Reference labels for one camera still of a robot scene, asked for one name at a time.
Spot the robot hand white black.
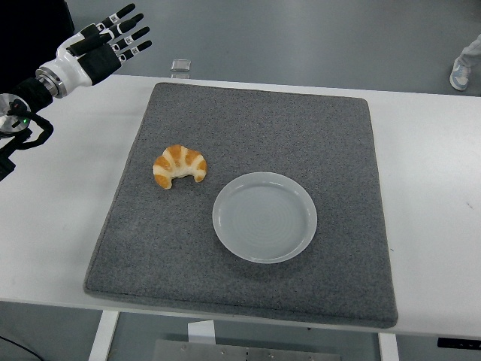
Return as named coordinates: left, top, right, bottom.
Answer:
left=52, top=3, right=153, bottom=88

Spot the croissant bread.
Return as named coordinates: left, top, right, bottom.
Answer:
left=153, top=144, right=208, bottom=190

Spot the grey round plate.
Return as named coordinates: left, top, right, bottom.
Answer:
left=212, top=171, right=318, bottom=265

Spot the large black object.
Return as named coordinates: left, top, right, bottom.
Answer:
left=0, top=0, right=76, bottom=97

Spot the grey felt mat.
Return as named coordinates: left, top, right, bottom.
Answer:
left=83, top=82, right=399, bottom=330

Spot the white table leg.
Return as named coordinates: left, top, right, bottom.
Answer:
left=377, top=332, right=400, bottom=361
left=88, top=311, right=120, bottom=361

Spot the person's shoe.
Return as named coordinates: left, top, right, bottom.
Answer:
left=449, top=58, right=473, bottom=92

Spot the person's leg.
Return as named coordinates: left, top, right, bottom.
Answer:
left=454, top=32, right=481, bottom=71

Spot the black table control panel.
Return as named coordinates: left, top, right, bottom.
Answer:
left=437, top=337, right=481, bottom=349

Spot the thin black floor cable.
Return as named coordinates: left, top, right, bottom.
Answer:
left=0, top=330, right=38, bottom=361

